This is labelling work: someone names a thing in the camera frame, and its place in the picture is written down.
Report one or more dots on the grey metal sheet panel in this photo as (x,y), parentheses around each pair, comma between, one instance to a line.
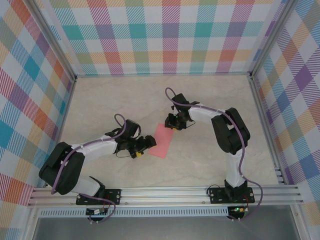
(162,228)

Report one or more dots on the aluminium mounting rail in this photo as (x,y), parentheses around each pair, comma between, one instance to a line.
(162,195)

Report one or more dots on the grey slotted side bracket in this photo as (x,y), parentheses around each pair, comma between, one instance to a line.
(280,175)
(48,178)

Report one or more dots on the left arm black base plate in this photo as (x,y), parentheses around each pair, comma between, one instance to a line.
(113,195)

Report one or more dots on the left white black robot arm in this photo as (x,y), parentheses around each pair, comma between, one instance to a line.
(65,172)

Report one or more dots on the aluminium frame side rail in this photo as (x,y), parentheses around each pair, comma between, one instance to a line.
(62,125)
(265,125)

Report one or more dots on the aluminium frame post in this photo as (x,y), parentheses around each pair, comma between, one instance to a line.
(53,42)
(271,40)

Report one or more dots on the aluminium frame cross bar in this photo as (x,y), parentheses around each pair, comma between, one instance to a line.
(162,74)

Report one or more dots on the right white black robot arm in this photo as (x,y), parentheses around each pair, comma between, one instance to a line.
(230,135)

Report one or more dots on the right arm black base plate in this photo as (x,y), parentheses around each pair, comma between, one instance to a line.
(215,195)

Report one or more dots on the pink paper sheet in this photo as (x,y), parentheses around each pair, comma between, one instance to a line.
(160,145)

